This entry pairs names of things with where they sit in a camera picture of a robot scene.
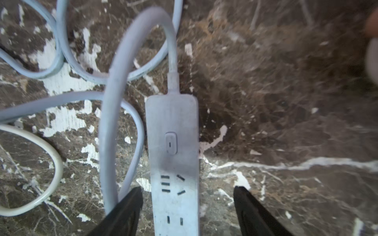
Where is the white cord of yellow strip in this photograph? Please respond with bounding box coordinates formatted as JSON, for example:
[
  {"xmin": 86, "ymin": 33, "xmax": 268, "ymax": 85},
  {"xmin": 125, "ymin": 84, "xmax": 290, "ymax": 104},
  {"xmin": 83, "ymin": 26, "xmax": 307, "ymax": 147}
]
[{"xmin": 0, "ymin": 123, "xmax": 64, "ymax": 217}]

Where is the light blue power strip cord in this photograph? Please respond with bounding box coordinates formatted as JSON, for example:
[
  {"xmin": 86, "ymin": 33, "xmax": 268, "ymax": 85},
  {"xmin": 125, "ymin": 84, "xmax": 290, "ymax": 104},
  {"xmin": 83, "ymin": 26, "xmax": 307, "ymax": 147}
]
[{"xmin": 0, "ymin": 0, "xmax": 184, "ymax": 216}]

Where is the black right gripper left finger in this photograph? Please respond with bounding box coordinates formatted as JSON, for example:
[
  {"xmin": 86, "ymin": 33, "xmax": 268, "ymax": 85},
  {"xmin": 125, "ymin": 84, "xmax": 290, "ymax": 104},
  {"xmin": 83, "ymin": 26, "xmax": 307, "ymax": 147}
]
[{"xmin": 88, "ymin": 187, "xmax": 143, "ymax": 236}]

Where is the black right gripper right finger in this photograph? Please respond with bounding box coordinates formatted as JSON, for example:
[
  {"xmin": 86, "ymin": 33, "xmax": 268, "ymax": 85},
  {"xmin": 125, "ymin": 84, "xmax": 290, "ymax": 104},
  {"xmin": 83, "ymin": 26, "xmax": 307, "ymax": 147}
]
[{"xmin": 233, "ymin": 186, "xmax": 293, "ymax": 236}]

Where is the pink power strip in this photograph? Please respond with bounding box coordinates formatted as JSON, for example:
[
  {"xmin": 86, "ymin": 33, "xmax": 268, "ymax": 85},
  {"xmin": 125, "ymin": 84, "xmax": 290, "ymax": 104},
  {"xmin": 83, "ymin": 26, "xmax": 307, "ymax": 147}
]
[{"xmin": 365, "ymin": 8, "xmax": 378, "ymax": 38}]

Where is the light blue power strip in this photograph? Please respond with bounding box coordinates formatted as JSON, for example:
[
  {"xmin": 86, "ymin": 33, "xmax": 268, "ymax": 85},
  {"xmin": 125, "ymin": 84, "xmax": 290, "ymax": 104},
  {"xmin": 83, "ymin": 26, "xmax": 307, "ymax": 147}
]
[{"xmin": 146, "ymin": 94, "xmax": 200, "ymax": 236}]

